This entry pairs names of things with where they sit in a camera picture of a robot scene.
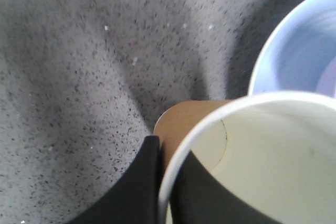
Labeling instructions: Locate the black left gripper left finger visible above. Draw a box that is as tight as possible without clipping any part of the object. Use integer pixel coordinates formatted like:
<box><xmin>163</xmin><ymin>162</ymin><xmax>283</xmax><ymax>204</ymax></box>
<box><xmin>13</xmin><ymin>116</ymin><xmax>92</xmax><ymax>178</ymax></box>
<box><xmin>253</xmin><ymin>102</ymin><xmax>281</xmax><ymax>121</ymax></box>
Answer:
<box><xmin>70</xmin><ymin>135</ymin><xmax>161</xmax><ymax>223</ymax></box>

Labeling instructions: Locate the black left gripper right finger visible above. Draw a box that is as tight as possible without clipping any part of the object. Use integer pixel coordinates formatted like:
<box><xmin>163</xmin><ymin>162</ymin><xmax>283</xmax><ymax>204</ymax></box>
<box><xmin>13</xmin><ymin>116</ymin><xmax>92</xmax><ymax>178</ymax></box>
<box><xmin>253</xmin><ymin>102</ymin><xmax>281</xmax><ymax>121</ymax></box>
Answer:
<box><xmin>170</xmin><ymin>152</ymin><xmax>277</xmax><ymax>223</ymax></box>

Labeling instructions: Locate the brown paper cup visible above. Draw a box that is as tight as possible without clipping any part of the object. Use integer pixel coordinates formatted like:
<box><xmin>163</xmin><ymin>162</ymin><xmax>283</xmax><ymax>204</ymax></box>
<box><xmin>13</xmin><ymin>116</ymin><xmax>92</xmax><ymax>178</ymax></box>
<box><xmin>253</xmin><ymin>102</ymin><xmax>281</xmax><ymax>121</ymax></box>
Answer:
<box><xmin>154</xmin><ymin>91</ymin><xmax>335</xmax><ymax>223</ymax></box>

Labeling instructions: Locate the lilac plastic bowl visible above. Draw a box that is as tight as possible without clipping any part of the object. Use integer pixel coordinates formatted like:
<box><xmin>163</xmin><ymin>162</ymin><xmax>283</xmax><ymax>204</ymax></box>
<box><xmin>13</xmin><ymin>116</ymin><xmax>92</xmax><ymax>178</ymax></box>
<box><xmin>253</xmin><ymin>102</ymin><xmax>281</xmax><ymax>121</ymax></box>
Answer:
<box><xmin>316</xmin><ymin>58</ymin><xmax>336</xmax><ymax>99</ymax></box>

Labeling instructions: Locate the light blue plate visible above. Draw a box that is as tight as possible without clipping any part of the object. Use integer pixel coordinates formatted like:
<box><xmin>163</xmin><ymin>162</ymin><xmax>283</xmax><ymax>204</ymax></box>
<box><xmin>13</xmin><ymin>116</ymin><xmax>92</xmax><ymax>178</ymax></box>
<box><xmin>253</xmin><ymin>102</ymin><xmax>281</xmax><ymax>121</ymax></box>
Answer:
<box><xmin>248</xmin><ymin>0</ymin><xmax>335</xmax><ymax>95</ymax></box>

